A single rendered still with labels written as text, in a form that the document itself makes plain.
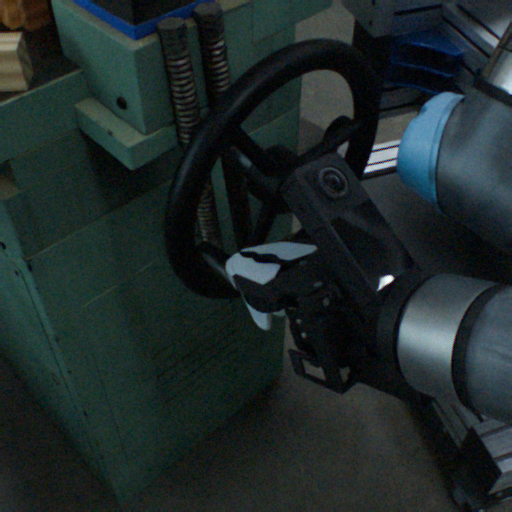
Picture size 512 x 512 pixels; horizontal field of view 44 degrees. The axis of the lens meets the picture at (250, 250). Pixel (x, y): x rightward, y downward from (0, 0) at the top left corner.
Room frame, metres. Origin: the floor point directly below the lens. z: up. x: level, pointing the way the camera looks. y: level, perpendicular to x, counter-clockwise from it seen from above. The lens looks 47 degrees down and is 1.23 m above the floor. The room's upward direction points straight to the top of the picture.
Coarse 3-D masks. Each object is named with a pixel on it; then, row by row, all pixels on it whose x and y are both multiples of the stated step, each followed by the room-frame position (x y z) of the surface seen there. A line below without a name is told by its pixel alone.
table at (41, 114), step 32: (256, 0) 0.71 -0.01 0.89; (288, 0) 0.75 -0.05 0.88; (320, 0) 0.79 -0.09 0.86; (0, 32) 0.63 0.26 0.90; (32, 32) 0.63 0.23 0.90; (256, 32) 0.71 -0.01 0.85; (32, 64) 0.56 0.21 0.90; (64, 64) 0.56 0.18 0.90; (0, 96) 0.51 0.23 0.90; (32, 96) 0.51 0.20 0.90; (64, 96) 0.53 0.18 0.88; (0, 128) 0.49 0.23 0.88; (32, 128) 0.51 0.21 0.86; (64, 128) 0.53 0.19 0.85; (96, 128) 0.51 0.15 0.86; (128, 128) 0.50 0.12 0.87; (160, 128) 0.50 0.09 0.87; (0, 160) 0.48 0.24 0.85; (128, 160) 0.47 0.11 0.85
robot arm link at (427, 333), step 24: (432, 288) 0.24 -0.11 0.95; (456, 288) 0.23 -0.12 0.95; (480, 288) 0.23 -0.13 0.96; (408, 312) 0.23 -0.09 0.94; (432, 312) 0.22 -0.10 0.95; (456, 312) 0.21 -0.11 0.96; (408, 336) 0.21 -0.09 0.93; (432, 336) 0.21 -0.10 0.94; (456, 336) 0.24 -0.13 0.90; (408, 360) 0.20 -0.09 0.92; (432, 360) 0.20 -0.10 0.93; (432, 384) 0.19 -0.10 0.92
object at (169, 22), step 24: (168, 24) 0.51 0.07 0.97; (216, 24) 0.53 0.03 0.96; (168, 48) 0.50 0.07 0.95; (216, 48) 0.53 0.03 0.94; (168, 72) 0.50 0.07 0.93; (192, 72) 0.50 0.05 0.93; (216, 72) 0.53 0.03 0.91; (192, 96) 0.50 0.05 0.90; (216, 96) 0.53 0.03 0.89; (192, 120) 0.50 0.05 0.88; (240, 192) 0.53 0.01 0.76; (216, 216) 0.50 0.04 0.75; (240, 216) 0.53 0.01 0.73; (216, 240) 0.50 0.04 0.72; (240, 240) 0.53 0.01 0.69; (288, 240) 0.63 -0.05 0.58
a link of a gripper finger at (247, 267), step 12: (228, 264) 0.36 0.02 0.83; (240, 264) 0.35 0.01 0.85; (252, 264) 0.34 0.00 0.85; (264, 264) 0.34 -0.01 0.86; (276, 264) 0.33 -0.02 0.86; (228, 276) 0.35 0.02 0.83; (252, 276) 0.32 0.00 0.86; (264, 276) 0.32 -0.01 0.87; (276, 276) 0.31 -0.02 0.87; (252, 312) 0.33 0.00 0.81; (276, 312) 0.30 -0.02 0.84; (264, 324) 0.31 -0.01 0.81
